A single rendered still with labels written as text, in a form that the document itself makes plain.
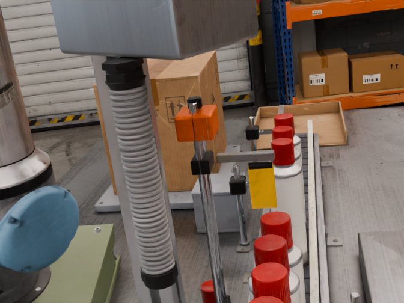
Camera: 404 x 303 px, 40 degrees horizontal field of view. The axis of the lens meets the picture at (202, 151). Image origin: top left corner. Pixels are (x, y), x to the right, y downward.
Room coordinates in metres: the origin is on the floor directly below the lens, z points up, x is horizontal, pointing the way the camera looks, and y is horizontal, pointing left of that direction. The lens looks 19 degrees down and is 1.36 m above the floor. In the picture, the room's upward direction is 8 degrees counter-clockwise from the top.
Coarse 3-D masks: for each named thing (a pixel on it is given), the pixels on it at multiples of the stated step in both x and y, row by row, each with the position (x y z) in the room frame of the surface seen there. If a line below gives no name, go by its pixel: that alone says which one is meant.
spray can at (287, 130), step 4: (276, 128) 0.83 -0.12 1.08; (280, 128) 0.83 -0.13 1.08; (284, 128) 0.82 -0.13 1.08; (288, 128) 0.82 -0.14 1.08; (272, 132) 0.82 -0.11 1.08; (276, 132) 0.81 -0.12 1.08; (280, 132) 0.81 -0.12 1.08; (284, 132) 0.81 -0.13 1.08; (288, 132) 0.81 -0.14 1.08; (292, 132) 0.82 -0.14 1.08; (272, 136) 0.82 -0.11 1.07; (276, 136) 0.81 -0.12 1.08; (280, 136) 0.81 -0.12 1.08; (284, 136) 0.81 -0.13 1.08; (288, 136) 0.81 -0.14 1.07; (292, 136) 0.82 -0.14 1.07; (272, 140) 0.82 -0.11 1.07; (296, 152) 0.82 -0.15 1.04; (296, 156) 0.81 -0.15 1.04; (300, 156) 0.82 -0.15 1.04; (296, 160) 0.81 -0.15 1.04; (300, 160) 0.82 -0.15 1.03; (300, 164) 0.81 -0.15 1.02
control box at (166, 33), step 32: (64, 0) 0.51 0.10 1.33; (96, 0) 0.47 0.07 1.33; (128, 0) 0.44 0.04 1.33; (160, 0) 0.41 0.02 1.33; (192, 0) 0.42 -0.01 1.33; (224, 0) 0.44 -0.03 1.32; (256, 0) 0.47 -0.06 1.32; (64, 32) 0.51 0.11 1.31; (96, 32) 0.48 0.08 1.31; (128, 32) 0.44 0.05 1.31; (160, 32) 0.42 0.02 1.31; (192, 32) 0.41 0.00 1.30; (224, 32) 0.44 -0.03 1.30; (256, 32) 0.46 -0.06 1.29
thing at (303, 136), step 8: (304, 136) 1.36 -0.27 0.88; (304, 144) 1.30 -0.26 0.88; (304, 152) 1.24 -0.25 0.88; (304, 160) 1.19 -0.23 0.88; (304, 168) 1.14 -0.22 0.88; (304, 176) 1.10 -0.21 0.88; (304, 184) 1.06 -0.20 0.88; (304, 192) 1.02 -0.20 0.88; (304, 272) 0.73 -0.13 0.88; (304, 280) 0.71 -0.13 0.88
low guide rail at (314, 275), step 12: (312, 132) 1.28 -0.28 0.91; (312, 144) 1.19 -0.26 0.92; (312, 156) 1.12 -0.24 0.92; (312, 168) 1.05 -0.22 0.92; (312, 180) 0.99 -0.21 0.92; (312, 192) 0.94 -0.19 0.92; (312, 204) 0.89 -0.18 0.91; (312, 216) 0.84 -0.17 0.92; (312, 228) 0.80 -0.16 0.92; (312, 240) 0.76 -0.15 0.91; (312, 252) 0.73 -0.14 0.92; (312, 264) 0.69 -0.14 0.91; (312, 276) 0.66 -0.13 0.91; (312, 288) 0.64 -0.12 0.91; (312, 300) 0.61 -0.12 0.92
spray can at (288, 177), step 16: (272, 144) 0.76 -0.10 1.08; (288, 144) 0.75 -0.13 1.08; (272, 160) 0.76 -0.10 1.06; (288, 160) 0.75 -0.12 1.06; (288, 176) 0.74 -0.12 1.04; (288, 192) 0.74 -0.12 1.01; (272, 208) 0.76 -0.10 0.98; (288, 208) 0.74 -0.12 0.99; (304, 224) 0.75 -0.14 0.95; (304, 240) 0.75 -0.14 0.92; (304, 256) 0.75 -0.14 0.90
